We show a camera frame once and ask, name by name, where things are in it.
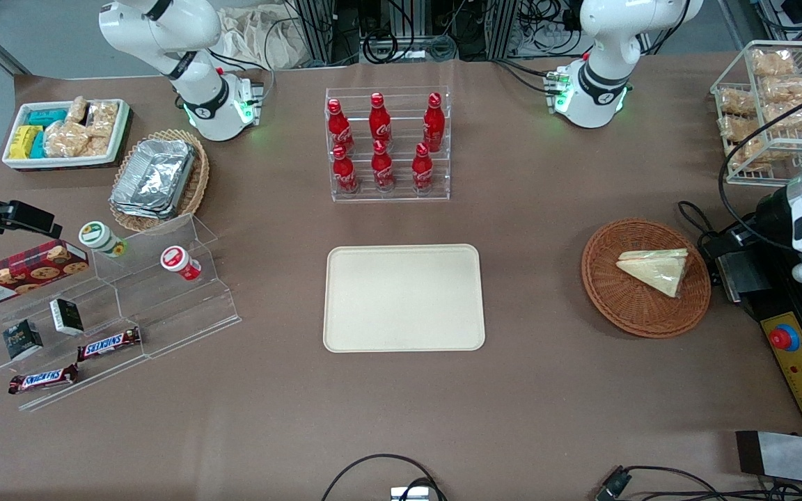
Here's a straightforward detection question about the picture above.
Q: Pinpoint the red tartan cookie box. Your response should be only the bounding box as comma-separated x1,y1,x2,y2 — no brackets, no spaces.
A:
0,239,90,311

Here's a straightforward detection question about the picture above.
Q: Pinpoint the white rectangular snack bin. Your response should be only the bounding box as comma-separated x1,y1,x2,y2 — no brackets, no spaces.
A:
2,99,132,171

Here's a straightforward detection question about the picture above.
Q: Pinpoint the clear acrylic stepped shelf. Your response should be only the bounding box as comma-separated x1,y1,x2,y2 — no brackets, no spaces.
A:
0,214,242,413

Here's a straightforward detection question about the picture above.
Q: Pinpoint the stack of foil trays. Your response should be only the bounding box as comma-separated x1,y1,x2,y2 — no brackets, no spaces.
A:
110,139,197,221

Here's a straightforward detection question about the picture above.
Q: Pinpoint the beige cloth bag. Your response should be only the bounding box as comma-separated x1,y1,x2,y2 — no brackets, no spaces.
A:
217,6,304,70

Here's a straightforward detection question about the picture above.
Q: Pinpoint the oval tan wicker basket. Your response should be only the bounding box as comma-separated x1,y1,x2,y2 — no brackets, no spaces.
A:
109,129,210,234

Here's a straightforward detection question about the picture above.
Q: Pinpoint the clear acrylic bottle rack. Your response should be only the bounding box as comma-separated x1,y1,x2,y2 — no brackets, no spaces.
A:
324,86,452,203

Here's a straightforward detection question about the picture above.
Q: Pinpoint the yellow snack packet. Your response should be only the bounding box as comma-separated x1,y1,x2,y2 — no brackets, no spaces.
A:
9,125,43,160

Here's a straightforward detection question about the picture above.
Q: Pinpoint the brown Snickers bar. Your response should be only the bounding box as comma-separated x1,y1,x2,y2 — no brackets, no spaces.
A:
77,327,142,363
8,364,79,395

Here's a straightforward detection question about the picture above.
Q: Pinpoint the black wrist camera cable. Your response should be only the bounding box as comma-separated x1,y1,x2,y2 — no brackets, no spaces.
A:
718,101,802,243

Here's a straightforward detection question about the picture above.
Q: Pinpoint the red emergency stop button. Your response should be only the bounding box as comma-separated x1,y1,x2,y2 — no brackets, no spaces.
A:
769,323,801,353

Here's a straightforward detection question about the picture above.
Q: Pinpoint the bagged fried snack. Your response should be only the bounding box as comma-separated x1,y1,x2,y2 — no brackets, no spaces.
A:
762,75,802,105
728,138,792,172
751,49,796,77
765,102,802,133
718,115,765,143
720,88,757,116

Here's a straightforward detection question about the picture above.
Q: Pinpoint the black machine power cable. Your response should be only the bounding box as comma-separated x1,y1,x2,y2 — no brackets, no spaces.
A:
676,200,722,246

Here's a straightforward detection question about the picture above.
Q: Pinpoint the grey flat panel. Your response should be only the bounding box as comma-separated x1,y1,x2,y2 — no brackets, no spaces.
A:
735,430,802,488

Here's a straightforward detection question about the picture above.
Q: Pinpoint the white wire rack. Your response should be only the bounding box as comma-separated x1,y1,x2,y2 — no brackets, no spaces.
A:
711,40,802,187

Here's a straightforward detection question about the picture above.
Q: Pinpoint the red cola bottle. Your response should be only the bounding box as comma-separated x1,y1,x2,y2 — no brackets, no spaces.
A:
327,98,355,155
412,143,434,192
371,140,395,192
423,93,446,152
332,145,359,194
369,93,393,147

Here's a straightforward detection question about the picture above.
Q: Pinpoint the red lid yogurt cup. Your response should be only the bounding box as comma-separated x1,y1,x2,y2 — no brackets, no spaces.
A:
160,246,202,282

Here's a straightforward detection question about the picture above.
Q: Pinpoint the cream plastic tray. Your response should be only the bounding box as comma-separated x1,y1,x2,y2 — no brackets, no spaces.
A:
323,244,486,353

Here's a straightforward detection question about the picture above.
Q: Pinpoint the black connector with cable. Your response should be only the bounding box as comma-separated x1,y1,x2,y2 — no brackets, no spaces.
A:
595,465,802,501

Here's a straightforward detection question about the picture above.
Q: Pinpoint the black sealing machine yellow panel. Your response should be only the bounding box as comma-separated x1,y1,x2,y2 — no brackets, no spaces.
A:
699,202,802,438

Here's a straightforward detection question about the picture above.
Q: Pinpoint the green lid yogurt cup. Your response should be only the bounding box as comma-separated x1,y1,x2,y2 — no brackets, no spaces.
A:
79,221,128,259

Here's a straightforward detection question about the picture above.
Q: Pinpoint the black coiled cable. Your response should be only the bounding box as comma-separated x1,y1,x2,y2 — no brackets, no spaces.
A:
362,31,399,65

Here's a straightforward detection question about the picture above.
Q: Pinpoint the black looped cable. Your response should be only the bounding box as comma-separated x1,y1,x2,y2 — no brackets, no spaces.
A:
321,454,448,501

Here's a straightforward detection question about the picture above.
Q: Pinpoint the round brown wicker basket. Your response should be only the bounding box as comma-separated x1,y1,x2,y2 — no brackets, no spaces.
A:
581,218,712,340

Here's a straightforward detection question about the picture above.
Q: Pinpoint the triangular sandwich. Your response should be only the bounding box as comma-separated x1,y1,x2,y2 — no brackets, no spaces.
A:
615,248,690,299

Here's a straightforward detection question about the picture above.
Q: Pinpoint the small black carton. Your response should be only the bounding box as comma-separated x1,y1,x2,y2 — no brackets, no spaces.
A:
49,298,85,337
2,319,45,361

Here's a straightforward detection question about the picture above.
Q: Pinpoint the aluminium frame post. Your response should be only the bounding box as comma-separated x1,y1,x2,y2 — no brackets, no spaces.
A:
485,0,520,61
291,0,336,65

